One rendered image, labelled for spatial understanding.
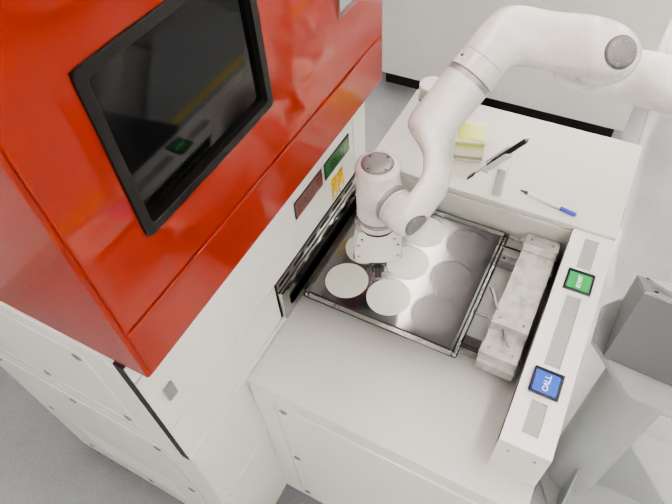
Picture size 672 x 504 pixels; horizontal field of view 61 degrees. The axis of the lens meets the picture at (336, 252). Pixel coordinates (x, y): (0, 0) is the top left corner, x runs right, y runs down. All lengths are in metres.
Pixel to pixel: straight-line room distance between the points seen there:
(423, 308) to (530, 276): 0.27
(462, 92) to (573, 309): 0.51
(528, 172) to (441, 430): 0.67
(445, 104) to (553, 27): 0.22
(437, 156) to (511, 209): 0.43
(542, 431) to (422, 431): 0.25
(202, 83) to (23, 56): 0.26
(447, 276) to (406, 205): 0.36
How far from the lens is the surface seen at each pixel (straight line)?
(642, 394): 1.39
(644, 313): 1.25
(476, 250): 1.40
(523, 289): 1.38
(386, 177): 1.04
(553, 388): 1.17
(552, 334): 1.23
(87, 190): 0.66
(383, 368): 1.30
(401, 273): 1.34
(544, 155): 1.57
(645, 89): 1.20
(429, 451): 1.23
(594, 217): 1.45
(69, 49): 0.61
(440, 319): 1.28
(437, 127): 1.06
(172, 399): 1.08
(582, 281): 1.32
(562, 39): 1.09
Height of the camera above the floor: 1.97
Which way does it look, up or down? 51 degrees down
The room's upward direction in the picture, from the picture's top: 5 degrees counter-clockwise
